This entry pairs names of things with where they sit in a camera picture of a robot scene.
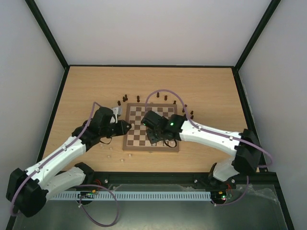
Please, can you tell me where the black aluminium frame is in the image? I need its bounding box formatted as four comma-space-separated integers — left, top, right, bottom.
26, 0, 294, 230

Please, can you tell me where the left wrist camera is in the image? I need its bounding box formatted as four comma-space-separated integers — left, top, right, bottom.
110, 106, 122, 124

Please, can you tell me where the light blue cable duct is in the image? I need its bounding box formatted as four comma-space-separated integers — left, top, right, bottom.
52, 191, 212, 201

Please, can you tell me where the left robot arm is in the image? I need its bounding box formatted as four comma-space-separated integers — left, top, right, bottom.
6, 107, 131, 217

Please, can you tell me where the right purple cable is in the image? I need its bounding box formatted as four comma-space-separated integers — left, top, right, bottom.
145, 89, 274, 207

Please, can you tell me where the wooden chess board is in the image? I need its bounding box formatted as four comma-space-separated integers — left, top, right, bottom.
123, 103, 179, 153

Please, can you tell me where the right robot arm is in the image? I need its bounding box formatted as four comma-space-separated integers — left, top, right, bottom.
141, 111, 261, 188

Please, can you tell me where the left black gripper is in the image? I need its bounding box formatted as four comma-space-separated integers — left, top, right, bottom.
101, 120, 132, 138

